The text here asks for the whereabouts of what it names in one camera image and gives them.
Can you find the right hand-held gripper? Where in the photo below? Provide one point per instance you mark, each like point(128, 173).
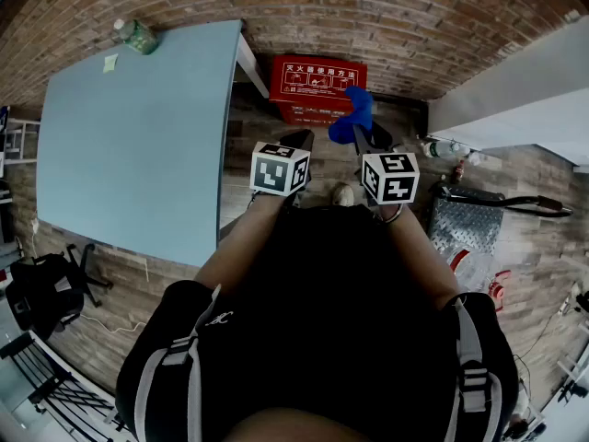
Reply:
point(391, 177)

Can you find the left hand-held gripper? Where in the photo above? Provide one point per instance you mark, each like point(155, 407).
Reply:
point(273, 170)

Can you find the blue wiping cloth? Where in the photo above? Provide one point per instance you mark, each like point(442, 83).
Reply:
point(359, 108)

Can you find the red fire extinguisher box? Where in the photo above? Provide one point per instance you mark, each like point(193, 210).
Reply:
point(317, 78)

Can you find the person's right forearm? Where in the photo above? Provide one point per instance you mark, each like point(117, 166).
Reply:
point(419, 256)

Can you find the person's left forearm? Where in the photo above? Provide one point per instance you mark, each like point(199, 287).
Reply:
point(244, 237)

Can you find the person's light shoe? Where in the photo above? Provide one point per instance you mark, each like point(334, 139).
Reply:
point(343, 195)

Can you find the clear water bottle green label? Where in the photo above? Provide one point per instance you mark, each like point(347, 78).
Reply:
point(442, 149)

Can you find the small red drink bottle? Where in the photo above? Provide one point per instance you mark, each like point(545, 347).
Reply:
point(458, 172)

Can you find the crumpled white paper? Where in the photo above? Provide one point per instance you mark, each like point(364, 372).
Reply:
point(474, 158)

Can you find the person's black clothing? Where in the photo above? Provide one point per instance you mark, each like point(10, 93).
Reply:
point(322, 302)

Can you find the large clear water jug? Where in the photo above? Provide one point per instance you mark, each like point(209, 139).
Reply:
point(474, 267)

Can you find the green plastic bottle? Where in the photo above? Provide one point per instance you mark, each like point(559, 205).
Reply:
point(138, 37)

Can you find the pale green sticky note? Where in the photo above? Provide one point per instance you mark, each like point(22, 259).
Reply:
point(110, 63)

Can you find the white metal shelf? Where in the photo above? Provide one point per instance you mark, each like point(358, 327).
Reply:
point(20, 136)

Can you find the black office chair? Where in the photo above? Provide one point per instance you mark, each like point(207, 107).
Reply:
point(41, 288)

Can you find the black metal rack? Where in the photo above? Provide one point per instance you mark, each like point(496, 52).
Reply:
point(50, 380)

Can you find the light blue table white frame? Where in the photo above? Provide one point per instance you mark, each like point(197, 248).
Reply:
point(133, 154)

